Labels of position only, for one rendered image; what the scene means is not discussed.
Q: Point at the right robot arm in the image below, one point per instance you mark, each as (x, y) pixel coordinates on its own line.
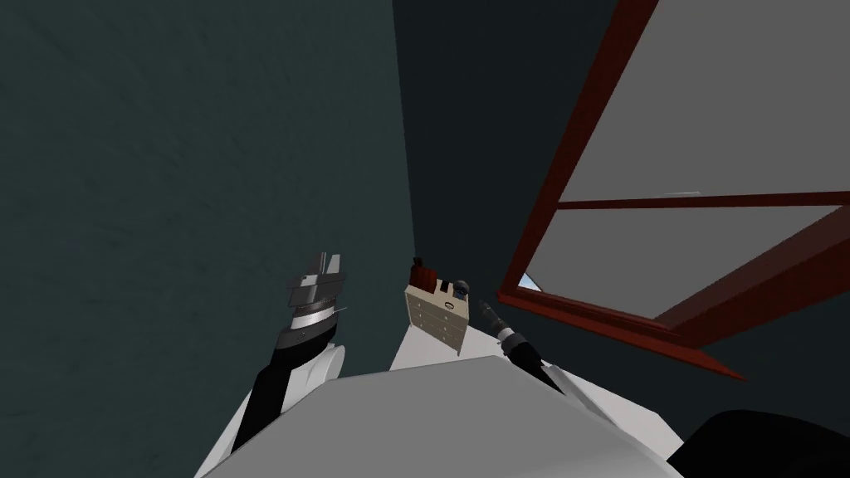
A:
(528, 355)

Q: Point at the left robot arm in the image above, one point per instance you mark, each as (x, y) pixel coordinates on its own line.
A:
(292, 362)

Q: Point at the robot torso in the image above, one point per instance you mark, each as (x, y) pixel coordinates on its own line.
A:
(431, 425)

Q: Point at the beige chest of drawers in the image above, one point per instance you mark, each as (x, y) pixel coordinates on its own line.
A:
(438, 315)

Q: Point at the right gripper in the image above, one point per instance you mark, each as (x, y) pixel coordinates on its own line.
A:
(493, 317)

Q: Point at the dark red framed window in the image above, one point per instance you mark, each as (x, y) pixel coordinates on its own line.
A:
(697, 133)

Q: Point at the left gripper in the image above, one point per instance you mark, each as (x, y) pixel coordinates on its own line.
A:
(317, 289)

